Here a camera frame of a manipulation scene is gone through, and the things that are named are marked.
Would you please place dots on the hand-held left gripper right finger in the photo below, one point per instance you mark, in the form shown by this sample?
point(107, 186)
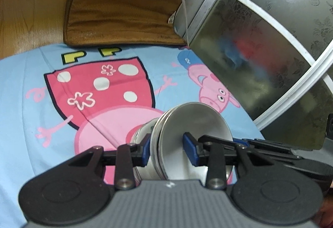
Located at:
point(187, 144)

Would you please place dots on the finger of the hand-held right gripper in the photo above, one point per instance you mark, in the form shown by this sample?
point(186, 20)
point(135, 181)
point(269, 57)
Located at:
point(268, 146)

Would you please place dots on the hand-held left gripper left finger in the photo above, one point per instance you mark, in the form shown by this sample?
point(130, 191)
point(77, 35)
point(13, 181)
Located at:
point(146, 151)

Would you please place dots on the plain white bowl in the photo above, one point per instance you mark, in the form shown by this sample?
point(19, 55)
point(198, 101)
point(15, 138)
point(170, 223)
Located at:
point(197, 121)

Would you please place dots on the frosted glass sliding door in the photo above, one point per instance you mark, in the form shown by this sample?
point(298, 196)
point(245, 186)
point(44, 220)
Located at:
point(260, 48)

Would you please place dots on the printed blue blanket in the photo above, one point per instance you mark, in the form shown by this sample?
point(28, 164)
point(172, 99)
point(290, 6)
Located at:
point(26, 113)

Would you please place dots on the brown seat cushion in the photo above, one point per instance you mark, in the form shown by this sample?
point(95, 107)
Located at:
point(124, 4)

